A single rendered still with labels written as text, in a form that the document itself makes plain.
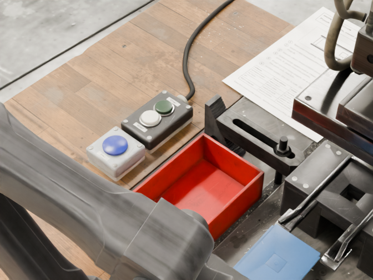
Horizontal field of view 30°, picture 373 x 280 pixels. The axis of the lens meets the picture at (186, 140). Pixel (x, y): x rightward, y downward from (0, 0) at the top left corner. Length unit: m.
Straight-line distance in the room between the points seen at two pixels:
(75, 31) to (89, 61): 1.53
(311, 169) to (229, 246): 0.16
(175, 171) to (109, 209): 0.47
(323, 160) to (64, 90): 0.48
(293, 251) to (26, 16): 2.18
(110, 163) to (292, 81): 0.37
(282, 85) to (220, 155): 0.23
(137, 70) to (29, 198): 0.69
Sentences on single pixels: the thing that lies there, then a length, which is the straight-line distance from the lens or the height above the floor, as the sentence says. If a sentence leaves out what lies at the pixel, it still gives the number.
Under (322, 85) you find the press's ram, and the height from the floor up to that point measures 1.14.
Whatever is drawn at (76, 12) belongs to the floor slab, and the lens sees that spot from 2.91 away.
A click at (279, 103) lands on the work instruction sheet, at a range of 1.21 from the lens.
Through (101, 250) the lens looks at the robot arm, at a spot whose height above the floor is 1.25.
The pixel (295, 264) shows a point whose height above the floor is 0.99.
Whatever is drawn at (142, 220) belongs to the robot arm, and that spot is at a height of 1.26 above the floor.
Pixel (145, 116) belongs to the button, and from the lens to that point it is 1.13.
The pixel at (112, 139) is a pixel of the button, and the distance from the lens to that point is 1.10.
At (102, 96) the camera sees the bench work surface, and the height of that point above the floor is 0.90.
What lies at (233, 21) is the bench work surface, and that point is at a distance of 1.37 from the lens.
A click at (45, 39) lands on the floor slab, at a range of 2.80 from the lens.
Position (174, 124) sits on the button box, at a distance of 1.13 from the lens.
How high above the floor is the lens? 1.75
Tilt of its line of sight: 48 degrees down
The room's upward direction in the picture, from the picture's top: 1 degrees counter-clockwise
